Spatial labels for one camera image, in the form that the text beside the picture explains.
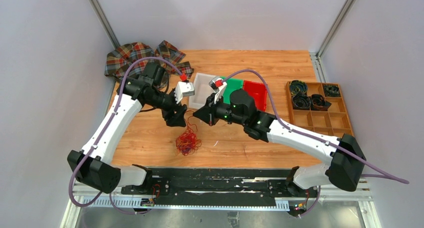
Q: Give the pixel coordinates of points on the green plastic bin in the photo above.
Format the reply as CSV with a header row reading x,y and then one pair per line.
x,y
232,85

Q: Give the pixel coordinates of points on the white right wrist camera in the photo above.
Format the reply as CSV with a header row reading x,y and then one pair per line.
x,y
219,86

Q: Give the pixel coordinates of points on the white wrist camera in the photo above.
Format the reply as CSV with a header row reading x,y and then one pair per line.
x,y
219,86
183,89

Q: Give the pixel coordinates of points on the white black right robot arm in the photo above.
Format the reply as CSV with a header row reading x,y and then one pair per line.
x,y
342,160

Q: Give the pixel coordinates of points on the aluminium frame rail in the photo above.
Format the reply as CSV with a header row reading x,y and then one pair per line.
x,y
325,193

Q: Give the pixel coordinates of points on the aluminium corner post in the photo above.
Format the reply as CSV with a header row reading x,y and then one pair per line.
x,y
96,6
347,5

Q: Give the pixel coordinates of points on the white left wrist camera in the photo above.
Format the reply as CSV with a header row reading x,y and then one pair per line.
x,y
183,89

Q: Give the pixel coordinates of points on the white plastic bin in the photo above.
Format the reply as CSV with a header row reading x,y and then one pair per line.
x,y
202,90

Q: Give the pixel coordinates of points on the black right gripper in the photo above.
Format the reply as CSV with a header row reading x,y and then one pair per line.
x,y
207,114

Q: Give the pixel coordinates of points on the wooden compartment tray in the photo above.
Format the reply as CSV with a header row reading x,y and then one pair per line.
x,y
318,107

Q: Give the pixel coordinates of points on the plaid cloth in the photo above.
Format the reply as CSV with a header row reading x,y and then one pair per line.
x,y
120,59

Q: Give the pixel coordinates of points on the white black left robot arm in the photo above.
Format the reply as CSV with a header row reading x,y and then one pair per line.
x,y
92,164

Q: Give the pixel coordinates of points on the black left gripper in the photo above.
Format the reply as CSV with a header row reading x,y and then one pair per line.
x,y
173,119

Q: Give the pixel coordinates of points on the right aluminium corner post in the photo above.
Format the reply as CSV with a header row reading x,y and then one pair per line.
x,y
347,5

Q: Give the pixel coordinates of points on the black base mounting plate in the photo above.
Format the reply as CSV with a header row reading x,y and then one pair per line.
x,y
214,188

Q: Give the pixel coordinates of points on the left aluminium corner post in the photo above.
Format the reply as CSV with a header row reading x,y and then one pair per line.
x,y
96,6

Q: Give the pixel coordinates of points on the red plastic bin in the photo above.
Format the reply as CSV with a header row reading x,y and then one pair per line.
x,y
258,92

